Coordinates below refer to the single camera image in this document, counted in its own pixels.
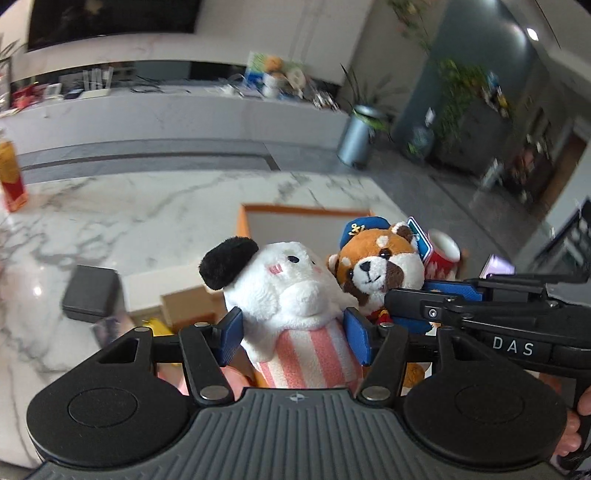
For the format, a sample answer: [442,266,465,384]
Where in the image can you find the red panda plush toy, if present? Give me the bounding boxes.
[327,215,435,388]

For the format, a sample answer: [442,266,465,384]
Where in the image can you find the white dog plush toy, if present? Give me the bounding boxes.
[199,237,363,391]

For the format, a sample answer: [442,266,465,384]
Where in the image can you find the person left hand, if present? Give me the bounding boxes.
[156,363,252,400]

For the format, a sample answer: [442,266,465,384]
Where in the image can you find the person right hand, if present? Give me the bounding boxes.
[554,388,591,457]

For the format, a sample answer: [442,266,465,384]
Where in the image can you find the red ceramic mug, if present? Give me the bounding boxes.
[425,229,467,281]

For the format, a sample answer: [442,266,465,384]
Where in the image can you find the smartphone on stand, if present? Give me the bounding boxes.
[479,255,516,279]

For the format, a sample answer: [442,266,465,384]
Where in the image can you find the brown cardboard cube box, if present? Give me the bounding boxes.
[160,286,226,333]

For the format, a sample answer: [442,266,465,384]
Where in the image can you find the yellow tape measure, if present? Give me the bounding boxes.
[141,318,173,337]

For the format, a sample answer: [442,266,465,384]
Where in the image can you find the white flat long box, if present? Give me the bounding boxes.
[122,264,206,314]

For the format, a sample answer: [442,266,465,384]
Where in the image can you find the picture card deck box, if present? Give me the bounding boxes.
[92,313,134,348]

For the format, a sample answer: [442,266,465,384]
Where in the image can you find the orange cardboard shoe box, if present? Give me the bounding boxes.
[235,204,373,259]

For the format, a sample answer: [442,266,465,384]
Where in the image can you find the black flat box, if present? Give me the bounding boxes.
[61,265,121,323]

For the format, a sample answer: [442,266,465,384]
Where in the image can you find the water jug with pump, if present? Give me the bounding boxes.
[406,108,436,162]

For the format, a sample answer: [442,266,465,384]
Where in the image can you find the grey metal trash bin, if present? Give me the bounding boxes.
[337,105,387,170]

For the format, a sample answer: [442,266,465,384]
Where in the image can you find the hanging vine plant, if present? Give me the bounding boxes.
[435,58,486,149]

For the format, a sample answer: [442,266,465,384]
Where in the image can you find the green potted plant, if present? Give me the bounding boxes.
[341,65,396,132]

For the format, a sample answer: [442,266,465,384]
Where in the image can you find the amber liquor bottle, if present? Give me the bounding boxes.
[0,138,28,213]

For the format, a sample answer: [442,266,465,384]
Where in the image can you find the small teddy bear figure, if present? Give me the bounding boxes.
[263,56,287,98]

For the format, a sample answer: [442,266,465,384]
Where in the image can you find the white wifi router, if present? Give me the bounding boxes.
[80,67,113,99]

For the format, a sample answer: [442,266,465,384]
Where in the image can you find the white marble tv cabinet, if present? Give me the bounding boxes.
[1,86,348,154]

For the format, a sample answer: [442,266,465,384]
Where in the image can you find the wall mounted television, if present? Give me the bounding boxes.
[28,0,201,50]

